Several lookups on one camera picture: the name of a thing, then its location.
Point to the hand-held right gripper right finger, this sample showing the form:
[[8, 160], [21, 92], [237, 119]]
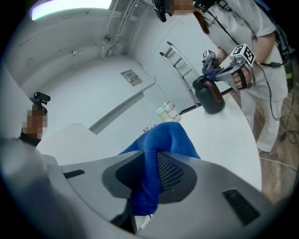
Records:
[[210, 198]]

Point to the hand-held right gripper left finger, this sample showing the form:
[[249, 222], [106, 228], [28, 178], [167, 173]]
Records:
[[93, 182]]

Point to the person's black shirt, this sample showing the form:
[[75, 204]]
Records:
[[30, 141]]

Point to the artificial flowers in cream pot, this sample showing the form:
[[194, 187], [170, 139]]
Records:
[[149, 129]]

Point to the person's head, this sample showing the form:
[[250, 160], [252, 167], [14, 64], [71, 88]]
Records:
[[35, 121]]

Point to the white tumbler with green lid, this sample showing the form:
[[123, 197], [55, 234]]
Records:
[[161, 113]]

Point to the black kettle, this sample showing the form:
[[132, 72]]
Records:
[[209, 100]]

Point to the translucent white bottle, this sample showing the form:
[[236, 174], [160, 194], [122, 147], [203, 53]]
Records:
[[169, 105]]

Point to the dark blue cloth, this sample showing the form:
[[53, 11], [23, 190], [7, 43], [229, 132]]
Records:
[[211, 74]]

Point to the aluminium ladder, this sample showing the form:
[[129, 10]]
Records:
[[180, 63]]

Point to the white ceiling pipe bundle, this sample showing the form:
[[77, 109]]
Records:
[[121, 28]]

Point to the black head camera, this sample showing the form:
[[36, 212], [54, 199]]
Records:
[[42, 96]]

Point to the grey wall panel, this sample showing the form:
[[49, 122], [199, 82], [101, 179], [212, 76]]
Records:
[[131, 78]]

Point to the ceiling dome camera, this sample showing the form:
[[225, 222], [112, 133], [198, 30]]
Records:
[[107, 38]]

